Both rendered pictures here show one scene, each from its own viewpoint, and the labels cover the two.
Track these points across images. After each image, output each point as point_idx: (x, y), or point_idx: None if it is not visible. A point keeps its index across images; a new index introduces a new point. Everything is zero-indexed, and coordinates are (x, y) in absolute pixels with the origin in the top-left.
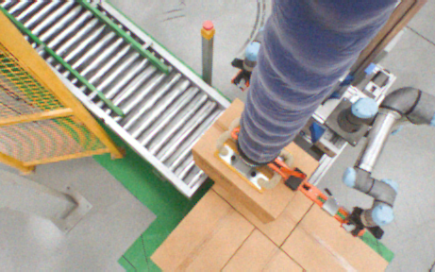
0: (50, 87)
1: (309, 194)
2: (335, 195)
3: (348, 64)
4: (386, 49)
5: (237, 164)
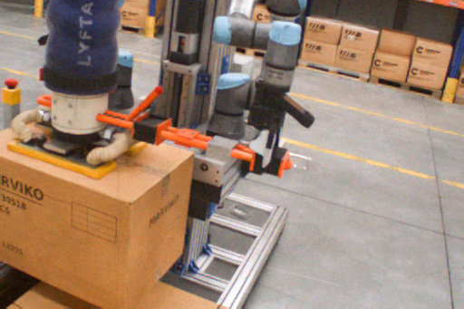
0: None
1: (179, 133)
2: None
3: None
4: (239, 62)
5: (49, 142)
